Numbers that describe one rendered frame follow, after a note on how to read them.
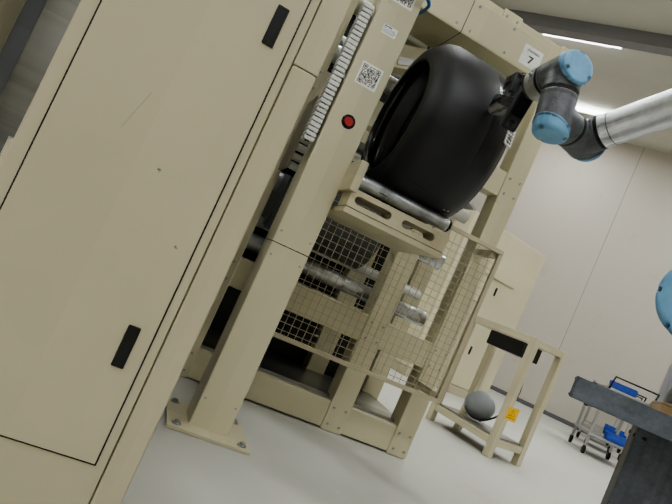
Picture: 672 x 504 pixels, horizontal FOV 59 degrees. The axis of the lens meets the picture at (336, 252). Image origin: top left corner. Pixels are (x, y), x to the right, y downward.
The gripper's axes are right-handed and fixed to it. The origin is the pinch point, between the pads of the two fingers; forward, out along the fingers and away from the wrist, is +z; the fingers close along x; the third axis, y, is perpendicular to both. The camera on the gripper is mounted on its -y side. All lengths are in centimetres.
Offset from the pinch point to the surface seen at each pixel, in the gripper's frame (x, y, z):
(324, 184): 33, -36, 26
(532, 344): -161, -29, 164
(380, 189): 17.6, -31.4, 17.3
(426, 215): 0.1, -32.0, 17.5
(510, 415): -167, -74, 170
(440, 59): 17.6, 12.4, 10.0
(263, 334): 31, -86, 32
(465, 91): 9.6, 2.5, 1.4
